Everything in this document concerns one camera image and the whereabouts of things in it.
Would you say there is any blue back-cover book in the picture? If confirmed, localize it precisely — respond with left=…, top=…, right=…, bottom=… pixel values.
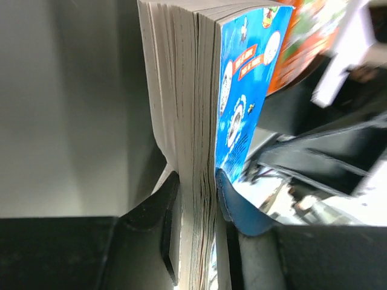
left=137, top=1, right=294, bottom=289

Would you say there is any aluminium mounting rail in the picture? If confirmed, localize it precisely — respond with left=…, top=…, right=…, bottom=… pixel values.
left=151, top=114, right=387, bottom=227

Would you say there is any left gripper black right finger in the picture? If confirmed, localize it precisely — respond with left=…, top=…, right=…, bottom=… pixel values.
left=215, top=169, right=386, bottom=289

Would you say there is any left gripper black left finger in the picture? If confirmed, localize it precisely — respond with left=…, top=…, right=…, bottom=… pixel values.
left=1, top=172, right=180, bottom=289

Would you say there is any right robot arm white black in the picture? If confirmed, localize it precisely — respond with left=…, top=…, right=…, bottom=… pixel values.
left=284, top=1, right=386, bottom=136

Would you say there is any orange 78-storey treehouse book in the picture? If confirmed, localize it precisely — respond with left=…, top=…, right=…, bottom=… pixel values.
left=267, top=0, right=349, bottom=95

